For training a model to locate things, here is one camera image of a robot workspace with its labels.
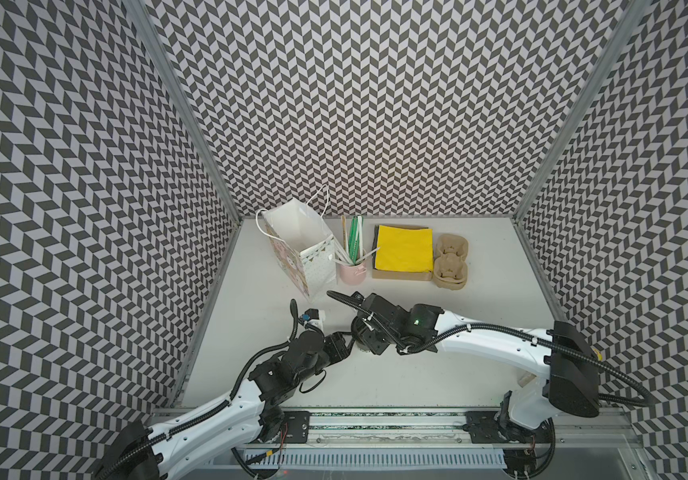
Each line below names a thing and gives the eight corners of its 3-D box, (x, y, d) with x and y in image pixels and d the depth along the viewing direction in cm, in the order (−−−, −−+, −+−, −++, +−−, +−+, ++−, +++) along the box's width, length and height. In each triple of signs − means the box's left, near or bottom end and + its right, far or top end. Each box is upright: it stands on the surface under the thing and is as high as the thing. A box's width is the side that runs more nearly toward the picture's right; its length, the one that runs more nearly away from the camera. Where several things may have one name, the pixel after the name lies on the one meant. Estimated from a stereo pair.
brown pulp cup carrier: (430, 289, 99) (434, 277, 94) (435, 243, 112) (439, 231, 107) (461, 295, 98) (467, 284, 92) (463, 248, 110) (468, 236, 105)
